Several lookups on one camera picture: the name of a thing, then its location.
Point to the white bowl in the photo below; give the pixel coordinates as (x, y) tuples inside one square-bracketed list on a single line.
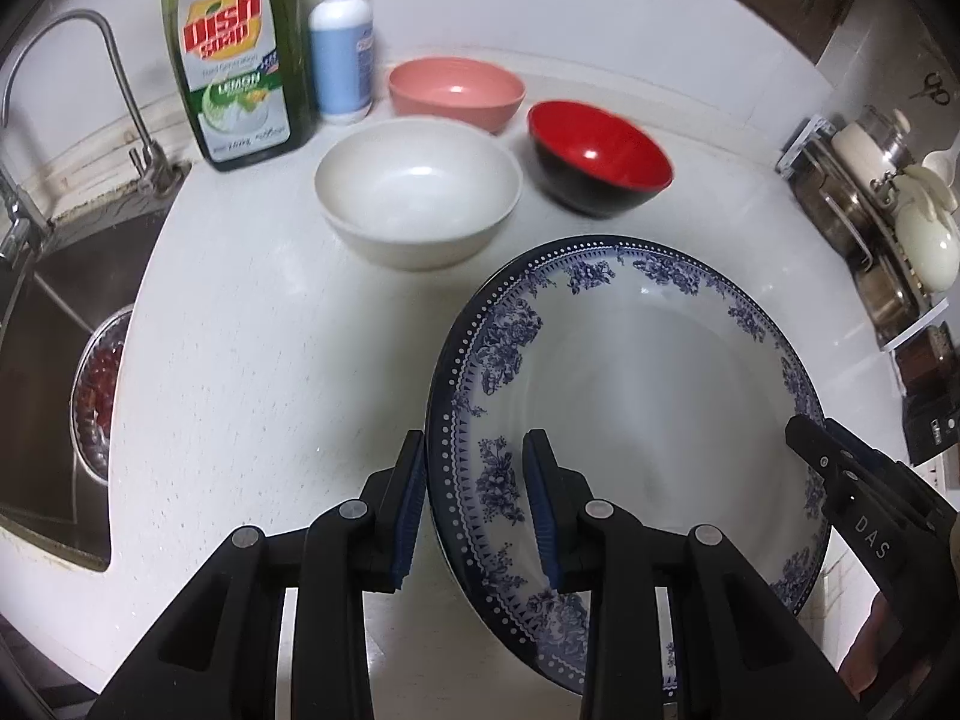
[(416, 187)]

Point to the blue floral rim plate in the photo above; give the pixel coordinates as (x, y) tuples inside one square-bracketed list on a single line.
[(660, 405), (430, 420)]

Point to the brown glass jar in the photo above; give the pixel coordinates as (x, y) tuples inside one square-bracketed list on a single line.
[(926, 364)]

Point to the wide steel pot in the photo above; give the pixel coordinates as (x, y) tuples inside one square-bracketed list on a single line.
[(825, 202)]

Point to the tall steel kitchen faucet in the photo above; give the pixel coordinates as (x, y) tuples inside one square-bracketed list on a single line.
[(19, 236)]

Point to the person's right hand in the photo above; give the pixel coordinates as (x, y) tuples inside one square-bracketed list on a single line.
[(874, 652)]

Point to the cream ceramic lid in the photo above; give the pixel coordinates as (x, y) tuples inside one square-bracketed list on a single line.
[(919, 180)]

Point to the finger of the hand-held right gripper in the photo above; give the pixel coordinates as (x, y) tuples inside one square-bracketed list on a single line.
[(806, 439)]

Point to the red and black bowl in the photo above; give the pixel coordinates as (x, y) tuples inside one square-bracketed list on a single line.
[(600, 150)]

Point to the white pump bottle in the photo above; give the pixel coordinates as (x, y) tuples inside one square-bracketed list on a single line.
[(341, 52)]

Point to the white plastic spoon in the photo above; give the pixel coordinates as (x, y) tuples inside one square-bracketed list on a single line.
[(941, 160)]

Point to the small steel pot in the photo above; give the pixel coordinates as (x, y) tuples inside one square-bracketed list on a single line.
[(885, 292)]

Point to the slim gooseneck steel faucet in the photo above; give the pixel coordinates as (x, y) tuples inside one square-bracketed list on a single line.
[(154, 157)]

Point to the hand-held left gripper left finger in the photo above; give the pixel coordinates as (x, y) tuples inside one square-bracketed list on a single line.
[(409, 510)]

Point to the cream ceramic pot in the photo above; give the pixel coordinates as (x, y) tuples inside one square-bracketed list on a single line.
[(930, 240)]

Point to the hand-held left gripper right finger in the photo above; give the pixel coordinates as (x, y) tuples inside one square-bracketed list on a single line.
[(540, 510)]

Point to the black knife block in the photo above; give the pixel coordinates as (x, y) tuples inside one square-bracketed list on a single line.
[(930, 427)]

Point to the steel sink strainer basket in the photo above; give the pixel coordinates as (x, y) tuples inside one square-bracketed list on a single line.
[(97, 405)]

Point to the pink bowl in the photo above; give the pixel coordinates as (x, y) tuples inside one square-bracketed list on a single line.
[(457, 90)]

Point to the green dish soap bottle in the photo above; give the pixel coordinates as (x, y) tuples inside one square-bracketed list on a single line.
[(232, 52)]

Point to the steel kitchen sink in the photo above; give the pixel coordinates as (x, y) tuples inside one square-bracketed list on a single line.
[(45, 360)]

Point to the metal pot rack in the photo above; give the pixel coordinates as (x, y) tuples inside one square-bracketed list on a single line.
[(799, 150)]

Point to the small hanging scissors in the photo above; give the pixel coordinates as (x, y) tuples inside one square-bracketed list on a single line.
[(932, 86)]

